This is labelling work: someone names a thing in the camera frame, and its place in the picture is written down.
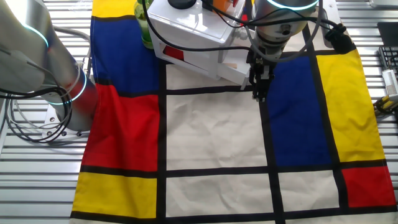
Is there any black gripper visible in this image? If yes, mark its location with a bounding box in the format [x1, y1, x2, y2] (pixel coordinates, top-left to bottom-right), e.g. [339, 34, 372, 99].
[247, 46, 277, 103]

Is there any white drawer with black knob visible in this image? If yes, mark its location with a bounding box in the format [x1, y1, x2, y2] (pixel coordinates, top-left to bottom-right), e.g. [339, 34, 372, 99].
[216, 49, 252, 91]

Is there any white drawer knob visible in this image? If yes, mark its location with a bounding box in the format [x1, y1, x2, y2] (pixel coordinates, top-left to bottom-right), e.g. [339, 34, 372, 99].
[238, 27, 251, 41]

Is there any white drawer cabinet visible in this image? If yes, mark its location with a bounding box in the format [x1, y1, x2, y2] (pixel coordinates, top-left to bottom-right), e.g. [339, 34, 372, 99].
[147, 0, 251, 80]

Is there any colour block tablecloth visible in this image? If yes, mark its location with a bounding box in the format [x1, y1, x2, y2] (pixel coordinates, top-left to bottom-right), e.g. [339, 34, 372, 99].
[68, 0, 398, 224]

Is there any orange black emergency button box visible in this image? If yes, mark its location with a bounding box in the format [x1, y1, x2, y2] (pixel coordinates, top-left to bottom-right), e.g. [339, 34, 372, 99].
[201, 0, 240, 13]

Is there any green plastic bottle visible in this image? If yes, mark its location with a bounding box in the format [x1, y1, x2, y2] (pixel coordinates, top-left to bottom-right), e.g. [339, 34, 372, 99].
[133, 0, 155, 50]

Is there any black keyboard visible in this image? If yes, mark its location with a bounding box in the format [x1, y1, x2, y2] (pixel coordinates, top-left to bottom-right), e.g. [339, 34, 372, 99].
[377, 45, 398, 71]

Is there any black flat pad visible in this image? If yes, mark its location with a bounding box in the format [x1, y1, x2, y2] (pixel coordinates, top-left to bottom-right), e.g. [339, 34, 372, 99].
[376, 21, 398, 47]

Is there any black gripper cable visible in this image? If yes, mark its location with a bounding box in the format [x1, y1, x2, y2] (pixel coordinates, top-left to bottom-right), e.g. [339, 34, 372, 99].
[141, 0, 254, 53]

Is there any black yellow camera clamp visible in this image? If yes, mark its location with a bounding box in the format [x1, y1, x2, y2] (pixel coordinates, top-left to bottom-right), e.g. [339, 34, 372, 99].
[373, 95, 398, 118]

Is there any thick grey cable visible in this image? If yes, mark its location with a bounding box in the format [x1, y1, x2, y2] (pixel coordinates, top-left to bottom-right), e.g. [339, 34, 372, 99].
[53, 26, 91, 43]

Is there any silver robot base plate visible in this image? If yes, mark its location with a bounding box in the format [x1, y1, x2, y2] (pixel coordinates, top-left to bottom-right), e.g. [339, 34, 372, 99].
[42, 104, 91, 138]

